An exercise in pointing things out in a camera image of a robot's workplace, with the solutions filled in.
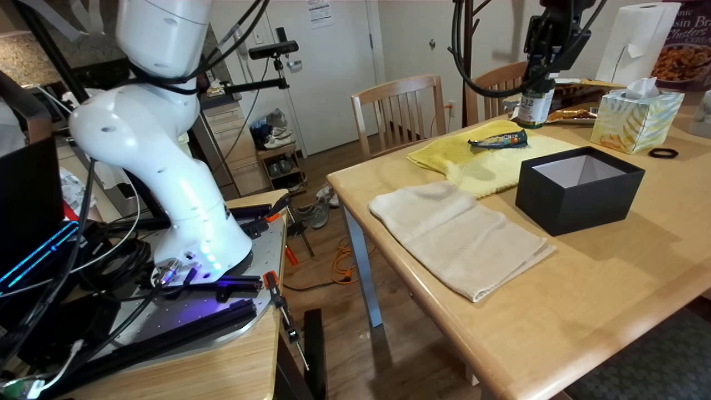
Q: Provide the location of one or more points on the beige folded cloth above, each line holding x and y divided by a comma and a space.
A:
466, 245

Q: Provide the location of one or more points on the white paper bag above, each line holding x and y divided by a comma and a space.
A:
637, 41

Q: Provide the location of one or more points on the yellow cloth mat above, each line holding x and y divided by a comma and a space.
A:
482, 171

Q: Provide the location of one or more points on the right wooden chair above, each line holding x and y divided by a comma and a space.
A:
499, 80

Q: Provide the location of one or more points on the snack packets pile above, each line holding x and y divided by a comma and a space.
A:
571, 97

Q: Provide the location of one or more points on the black laptop screen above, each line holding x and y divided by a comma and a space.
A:
32, 209

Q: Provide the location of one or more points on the red handled clamp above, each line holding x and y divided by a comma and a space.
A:
287, 321

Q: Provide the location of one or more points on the dark coat stand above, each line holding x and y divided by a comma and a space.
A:
466, 23

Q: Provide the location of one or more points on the small dark green bottle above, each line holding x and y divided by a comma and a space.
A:
533, 107

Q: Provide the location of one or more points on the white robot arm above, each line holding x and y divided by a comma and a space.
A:
139, 128

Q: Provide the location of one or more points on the patterned tissue box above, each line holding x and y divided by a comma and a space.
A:
637, 118

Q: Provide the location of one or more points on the camera on black arm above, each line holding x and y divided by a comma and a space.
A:
272, 55

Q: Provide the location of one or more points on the shoe rack with shoes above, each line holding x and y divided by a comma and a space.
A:
276, 149

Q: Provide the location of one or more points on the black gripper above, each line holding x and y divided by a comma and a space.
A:
553, 41

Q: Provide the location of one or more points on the wooden chair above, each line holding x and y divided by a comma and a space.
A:
499, 80
398, 113

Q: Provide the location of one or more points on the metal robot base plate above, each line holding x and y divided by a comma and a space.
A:
185, 321

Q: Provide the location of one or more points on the left wooden chair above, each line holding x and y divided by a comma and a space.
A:
398, 113

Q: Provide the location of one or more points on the black open box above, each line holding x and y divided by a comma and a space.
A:
577, 190

